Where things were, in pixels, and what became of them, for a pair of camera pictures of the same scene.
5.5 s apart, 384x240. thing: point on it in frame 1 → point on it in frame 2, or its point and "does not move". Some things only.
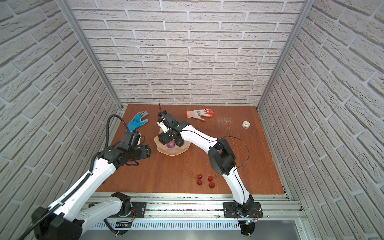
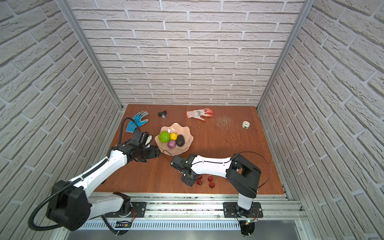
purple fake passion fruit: x=171 y=144 does not move
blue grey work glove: x=136 y=121 does not move
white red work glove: x=206 y=112 does not move
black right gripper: x=164 y=138 → x=188 y=182
